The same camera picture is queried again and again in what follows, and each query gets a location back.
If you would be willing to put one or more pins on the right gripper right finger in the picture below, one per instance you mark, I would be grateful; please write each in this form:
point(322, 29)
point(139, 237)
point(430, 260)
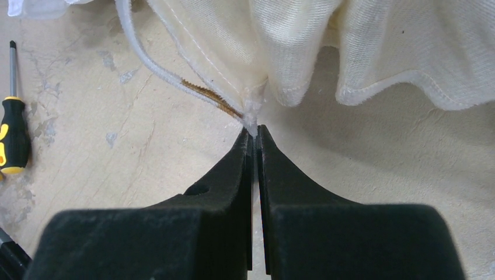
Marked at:
point(312, 233)

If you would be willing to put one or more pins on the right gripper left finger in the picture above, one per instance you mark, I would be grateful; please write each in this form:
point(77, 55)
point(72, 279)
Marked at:
point(204, 233)

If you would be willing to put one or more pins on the bear print white cushion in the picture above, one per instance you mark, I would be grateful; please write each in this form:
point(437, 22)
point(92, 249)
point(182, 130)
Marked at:
point(239, 48)

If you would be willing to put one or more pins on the yellow black screwdriver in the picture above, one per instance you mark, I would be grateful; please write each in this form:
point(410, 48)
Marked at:
point(15, 140)

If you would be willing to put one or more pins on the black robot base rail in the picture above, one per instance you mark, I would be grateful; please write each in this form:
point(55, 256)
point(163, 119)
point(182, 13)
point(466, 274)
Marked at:
point(14, 260)

